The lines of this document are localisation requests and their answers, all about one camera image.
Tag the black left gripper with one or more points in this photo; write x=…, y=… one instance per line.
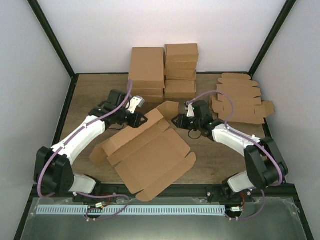
x=135, y=122

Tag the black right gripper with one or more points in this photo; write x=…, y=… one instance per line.
x=180, y=123

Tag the large cardboard box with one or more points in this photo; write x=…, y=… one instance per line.
x=149, y=158

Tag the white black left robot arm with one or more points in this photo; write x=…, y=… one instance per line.
x=53, y=167

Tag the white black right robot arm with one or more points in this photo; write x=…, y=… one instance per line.
x=265, y=165

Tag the front right folded cardboard box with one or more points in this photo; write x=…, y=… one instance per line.
x=180, y=89

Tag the top left stacked cardboard box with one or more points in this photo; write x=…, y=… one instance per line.
x=147, y=68

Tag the top right stacked cardboard box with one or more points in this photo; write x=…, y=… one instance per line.
x=186, y=52

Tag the top flat cardboard blank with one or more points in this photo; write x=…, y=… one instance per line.
x=241, y=113

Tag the pile of flat cardboard blanks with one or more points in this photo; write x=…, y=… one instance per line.
x=238, y=85

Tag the clear plastic sheet cover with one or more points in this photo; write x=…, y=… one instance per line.
x=270, y=218

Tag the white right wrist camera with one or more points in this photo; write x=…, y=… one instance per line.
x=190, y=110

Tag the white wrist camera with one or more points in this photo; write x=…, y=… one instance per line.
x=190, y=110
x=134, y=103

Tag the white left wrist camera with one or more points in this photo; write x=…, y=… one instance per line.
x=134, y=103

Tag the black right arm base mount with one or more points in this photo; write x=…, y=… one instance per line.
x=220, y=193

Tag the black aluminium front rail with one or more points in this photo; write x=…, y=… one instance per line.
x=198, y=190

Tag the light blue slotted cable duct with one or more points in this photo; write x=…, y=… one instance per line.
x=134, y=210

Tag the black right frame post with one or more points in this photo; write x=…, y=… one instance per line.
x=280, y=20

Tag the black frame post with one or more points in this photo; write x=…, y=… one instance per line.
x=42, y=19
x=280, y=20

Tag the black left frame post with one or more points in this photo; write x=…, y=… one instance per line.
x=42, y=19

